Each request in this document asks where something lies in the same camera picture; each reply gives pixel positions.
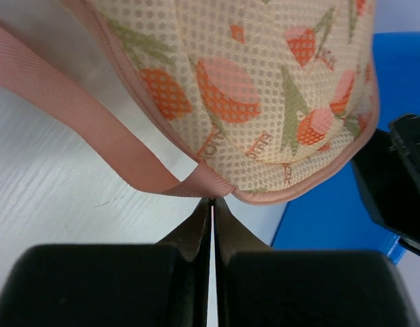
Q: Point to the floral mesh laundry bag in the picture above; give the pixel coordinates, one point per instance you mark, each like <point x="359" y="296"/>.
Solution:
<point x="269" y="98"/>

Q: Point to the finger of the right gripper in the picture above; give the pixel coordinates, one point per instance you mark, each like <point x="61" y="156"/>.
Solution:
<point x="387" y="173"/>

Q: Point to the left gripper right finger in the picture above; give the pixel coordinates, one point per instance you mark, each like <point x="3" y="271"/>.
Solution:
<point x="260" y="286"/>

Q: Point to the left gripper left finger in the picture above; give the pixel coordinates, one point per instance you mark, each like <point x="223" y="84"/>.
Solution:
<point x="163" y="284"/>

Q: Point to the blue plastic bin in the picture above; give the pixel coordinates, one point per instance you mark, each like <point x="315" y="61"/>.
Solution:
<point x="332" y="216"/>

